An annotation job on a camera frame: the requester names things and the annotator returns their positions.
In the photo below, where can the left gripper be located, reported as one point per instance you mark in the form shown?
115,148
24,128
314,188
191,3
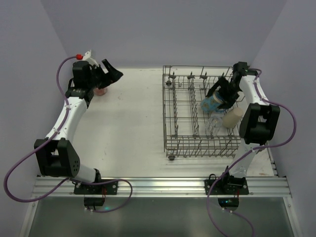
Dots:
100,74

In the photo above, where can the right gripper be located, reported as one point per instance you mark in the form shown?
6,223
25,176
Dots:
228,89

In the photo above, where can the blue butterfly mug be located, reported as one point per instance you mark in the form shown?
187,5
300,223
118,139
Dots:
212,103

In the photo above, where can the pink patterned mug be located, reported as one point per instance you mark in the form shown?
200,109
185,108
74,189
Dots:
100,91

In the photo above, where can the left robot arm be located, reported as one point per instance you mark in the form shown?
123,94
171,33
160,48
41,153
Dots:
55,153

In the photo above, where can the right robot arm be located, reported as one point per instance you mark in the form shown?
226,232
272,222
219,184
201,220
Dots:
257,126

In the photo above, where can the beige plastic cup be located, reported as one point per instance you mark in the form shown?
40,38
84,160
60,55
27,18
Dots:
232,117

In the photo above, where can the clear drinking glass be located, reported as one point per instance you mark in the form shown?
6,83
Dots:
213,125

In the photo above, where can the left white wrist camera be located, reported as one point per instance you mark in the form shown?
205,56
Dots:
87,56

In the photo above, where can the grey wire dish rack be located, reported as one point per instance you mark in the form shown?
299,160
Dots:
186,131

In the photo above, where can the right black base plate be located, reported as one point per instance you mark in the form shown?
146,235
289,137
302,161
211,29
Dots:
229,185

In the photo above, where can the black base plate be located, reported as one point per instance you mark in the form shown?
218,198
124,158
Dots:
229,185
96,186

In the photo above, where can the aluminium mounting rail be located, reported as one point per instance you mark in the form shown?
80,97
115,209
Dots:
262,187

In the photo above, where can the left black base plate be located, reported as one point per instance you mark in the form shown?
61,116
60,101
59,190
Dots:
96,186

